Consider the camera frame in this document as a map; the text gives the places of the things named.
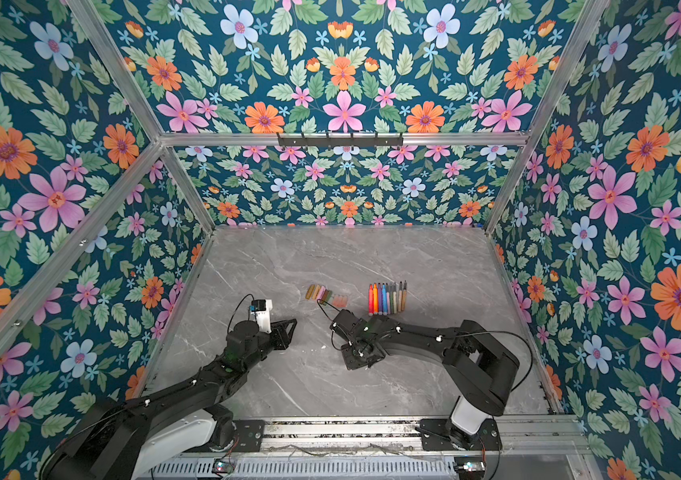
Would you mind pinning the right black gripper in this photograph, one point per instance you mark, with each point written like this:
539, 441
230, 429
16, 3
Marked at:
350, 363

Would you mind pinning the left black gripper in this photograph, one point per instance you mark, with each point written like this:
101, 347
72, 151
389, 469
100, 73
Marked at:
279, 335

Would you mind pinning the orange highlighter pen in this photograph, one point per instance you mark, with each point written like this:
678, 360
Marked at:
375, 301

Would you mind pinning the red highlighter pen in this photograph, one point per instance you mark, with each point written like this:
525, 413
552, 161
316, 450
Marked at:
370, 300

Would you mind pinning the purple highlighter pen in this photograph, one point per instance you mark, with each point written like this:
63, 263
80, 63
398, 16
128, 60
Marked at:
380, 299

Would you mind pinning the red pen cap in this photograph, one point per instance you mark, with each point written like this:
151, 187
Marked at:
340, 301

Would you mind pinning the tan brown pen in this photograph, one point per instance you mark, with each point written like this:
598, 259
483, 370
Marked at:
405, 296

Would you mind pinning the blue highlighter pen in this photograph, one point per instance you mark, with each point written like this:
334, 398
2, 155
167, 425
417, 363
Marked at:
384, 303

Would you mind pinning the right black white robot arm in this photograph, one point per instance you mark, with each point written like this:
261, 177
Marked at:
481, 367

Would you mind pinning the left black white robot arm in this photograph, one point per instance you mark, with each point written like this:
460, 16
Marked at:
121, 440

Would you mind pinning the left small circuit board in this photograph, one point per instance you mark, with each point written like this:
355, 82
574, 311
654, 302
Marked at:
221, 467

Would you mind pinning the small circuit board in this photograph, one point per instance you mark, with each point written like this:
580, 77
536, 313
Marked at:
221, 467
470, 468

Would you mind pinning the right small circuit board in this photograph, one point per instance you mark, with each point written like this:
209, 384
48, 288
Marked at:
470, 468

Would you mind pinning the black hook rack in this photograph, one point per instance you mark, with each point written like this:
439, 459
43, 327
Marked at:
327, 140

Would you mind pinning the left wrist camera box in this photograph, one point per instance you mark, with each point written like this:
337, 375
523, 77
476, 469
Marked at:
260, 310

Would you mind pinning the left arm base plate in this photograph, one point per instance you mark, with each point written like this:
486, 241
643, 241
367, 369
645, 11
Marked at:
243, 436

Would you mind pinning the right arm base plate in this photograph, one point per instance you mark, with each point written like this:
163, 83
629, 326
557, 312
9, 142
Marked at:
439, 434

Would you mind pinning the white slotted cable duct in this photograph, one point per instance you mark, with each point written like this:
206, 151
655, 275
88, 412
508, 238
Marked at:
345, 468

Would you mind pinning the aluminium front rail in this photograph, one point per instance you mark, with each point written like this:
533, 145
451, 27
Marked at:
520, 434

